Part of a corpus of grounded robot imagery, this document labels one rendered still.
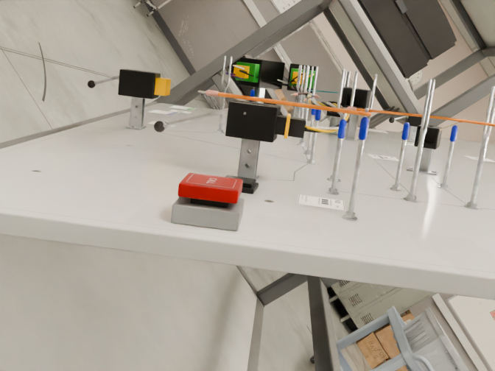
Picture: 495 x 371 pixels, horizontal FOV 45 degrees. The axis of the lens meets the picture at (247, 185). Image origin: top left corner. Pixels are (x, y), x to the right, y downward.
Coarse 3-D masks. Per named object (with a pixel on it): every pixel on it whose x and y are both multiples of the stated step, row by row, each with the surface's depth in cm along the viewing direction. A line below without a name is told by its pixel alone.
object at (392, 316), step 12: (396, 312) 520; (372, 324) 515; (384, 324) 513; (396, 324) 479; (348, 336) 520; (360, 336) 517; (396, 336) 458; (408, 348) 427; (312, 360) 524; (396, 360) 428; (408, 360) 424; (420, 360) 416
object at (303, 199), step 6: (300, 198) 65; (306, 198) 65; (312, 198) 65; (318, 198) 66; (324, 198) 66; (300, 204) 62; (306, 204) 62; (312, 204) 62; (318, 204) 63; (324, 204) 63; (330, 204) 63; (336, 204) 64; (342, 204) 64; (342, 210) 61
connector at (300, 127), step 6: (276, 120) 69; (282, 120) 69; (294, 120) 68; (300, 120) 68; (276, 126) 69; (282, 126) 69; (294, 126) 69; (300, 126) 69; (276, 132) 69; (282, 132) 69; (288, 132) 69; (294, 132) 69; (300, 132) 69
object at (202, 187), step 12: (192, 180) 51; (204, 180) 51; (216, 180) 52; (228, 180) 52; (240, 180) 53; (180, 192) 49; (192, 192) 49; (204, 192) 49; (216, 192) 49; (228, 192) 49; (240, 192) 52; (204, 204) 50; (216, 204) 50
